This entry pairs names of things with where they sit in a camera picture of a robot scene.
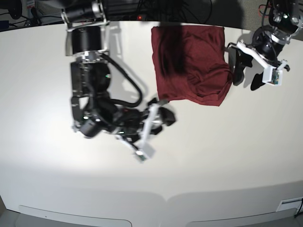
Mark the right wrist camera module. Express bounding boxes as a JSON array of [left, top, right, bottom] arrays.
[[134, 144, 156, 163]]

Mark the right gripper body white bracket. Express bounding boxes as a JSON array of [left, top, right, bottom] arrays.
[[115, 99, 168, 155]]

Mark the black power strip red switch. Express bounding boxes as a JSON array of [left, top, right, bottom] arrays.
[[106, 14, 144, 21]]

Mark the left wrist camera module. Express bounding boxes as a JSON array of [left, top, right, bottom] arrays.
[[262, 67, 283, 86]]

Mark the dark red long-sleeve T-shirt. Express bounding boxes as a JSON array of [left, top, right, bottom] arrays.
[[151, 25, 233, 106]]

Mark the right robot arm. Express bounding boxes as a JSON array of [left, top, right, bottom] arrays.
[[61, 0, 176, 162]]

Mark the black cable at table corner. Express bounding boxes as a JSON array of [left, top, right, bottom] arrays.
[[294, 198, 303, 218]]

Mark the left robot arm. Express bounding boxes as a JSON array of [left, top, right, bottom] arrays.
[[228, 0, 303, 91]]

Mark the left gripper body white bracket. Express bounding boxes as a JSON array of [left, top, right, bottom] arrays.
[[228, 42, 290, 71]]

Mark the white label plate on table edge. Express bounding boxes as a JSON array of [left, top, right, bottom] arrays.
[[276, 197, 303, 212]]

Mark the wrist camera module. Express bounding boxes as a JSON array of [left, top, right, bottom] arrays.
[[134, 144, 156, 163], [262, 67, 283, 86]]

